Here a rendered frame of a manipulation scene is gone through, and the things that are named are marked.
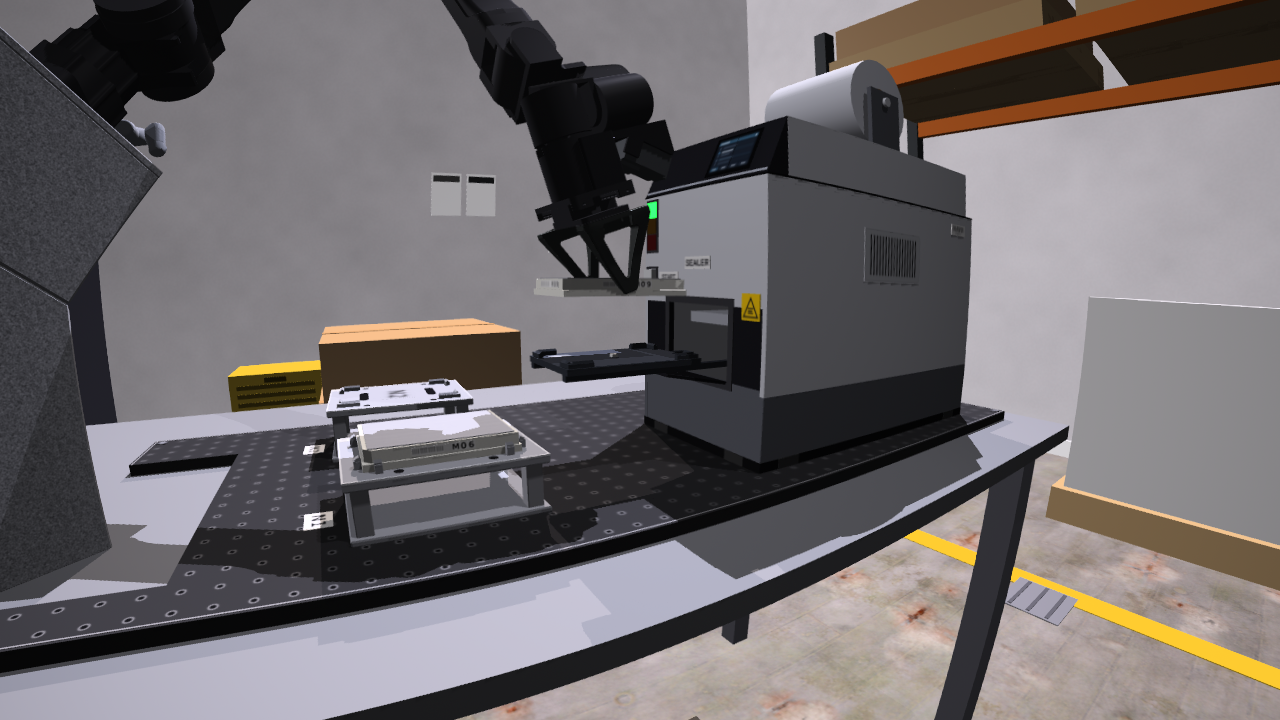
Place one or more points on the white foil roll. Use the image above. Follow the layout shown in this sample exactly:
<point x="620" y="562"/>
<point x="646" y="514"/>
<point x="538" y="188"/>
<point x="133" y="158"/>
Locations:
<point x="837" y="99"/>

